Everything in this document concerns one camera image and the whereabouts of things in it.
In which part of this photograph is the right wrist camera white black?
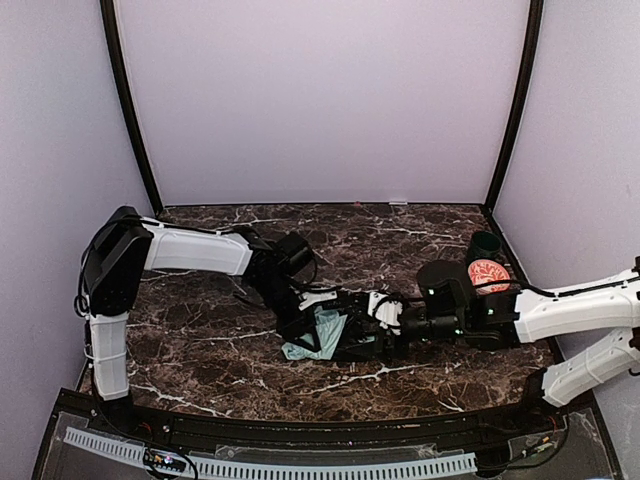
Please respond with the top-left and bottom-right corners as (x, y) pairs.
(367, 292), (404, 336)

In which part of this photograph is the black corner post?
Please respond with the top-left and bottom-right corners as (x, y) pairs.
(99, 0), (164, 215)
(483, 0), (544, 215)

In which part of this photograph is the small green circuit board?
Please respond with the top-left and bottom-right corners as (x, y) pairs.
(142, 449), (187, 474)

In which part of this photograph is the right black corner post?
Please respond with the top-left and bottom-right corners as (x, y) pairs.
(483, 0), (544, 215)

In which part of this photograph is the left black corner post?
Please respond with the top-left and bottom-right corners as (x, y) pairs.
(99, 0), (164, 215)

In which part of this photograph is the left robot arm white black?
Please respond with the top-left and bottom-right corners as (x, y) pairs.
(73, 206), (320, 402)

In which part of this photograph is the black front frame rail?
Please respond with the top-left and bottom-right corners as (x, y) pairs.
(54, 387), (601, 454)

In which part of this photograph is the dark green cup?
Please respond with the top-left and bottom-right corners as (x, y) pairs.
(466, 230), (502, 264)

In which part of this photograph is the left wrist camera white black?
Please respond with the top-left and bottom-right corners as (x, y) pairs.
(298, 290), (350, 312)

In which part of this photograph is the mint green folding umbrella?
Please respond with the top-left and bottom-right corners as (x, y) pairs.
(281, 292), (379, 362)

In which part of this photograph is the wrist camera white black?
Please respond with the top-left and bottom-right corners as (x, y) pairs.
(367, 292), (404, 336)
(298, 290), (350, 312)

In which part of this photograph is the red white patterned bowl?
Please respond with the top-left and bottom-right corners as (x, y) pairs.
(467, 259), (510, 295)

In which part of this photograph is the grey slotted cable duct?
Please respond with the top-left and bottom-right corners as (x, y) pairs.
(63, 427), (478, 479)

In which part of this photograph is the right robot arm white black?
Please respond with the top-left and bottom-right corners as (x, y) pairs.
(344, 260), (639, 407)

